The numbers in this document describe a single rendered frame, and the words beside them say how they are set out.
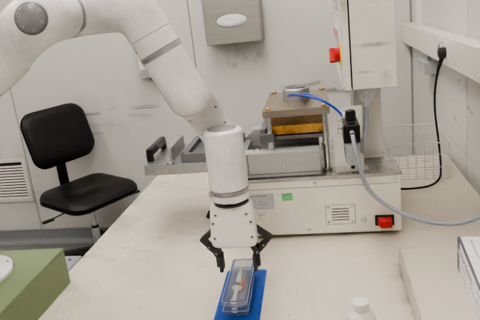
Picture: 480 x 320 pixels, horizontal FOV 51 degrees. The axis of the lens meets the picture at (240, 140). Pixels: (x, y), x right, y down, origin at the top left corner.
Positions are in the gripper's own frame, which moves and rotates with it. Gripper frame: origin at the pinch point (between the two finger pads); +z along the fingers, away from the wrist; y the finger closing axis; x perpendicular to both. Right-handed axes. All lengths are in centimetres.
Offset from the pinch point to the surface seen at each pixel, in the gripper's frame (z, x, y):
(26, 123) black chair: -7, 150, -136
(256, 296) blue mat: 8.2, -0.4, 3.1
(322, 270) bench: 8.3, 10.1, 18.4
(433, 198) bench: 8, 51, 54
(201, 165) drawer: -12.9, 34.0, -13.9
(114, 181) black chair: 33, 159, -96
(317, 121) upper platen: -22.6, 35.9, 20.0
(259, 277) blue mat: 8.2, 7.6, 3.2
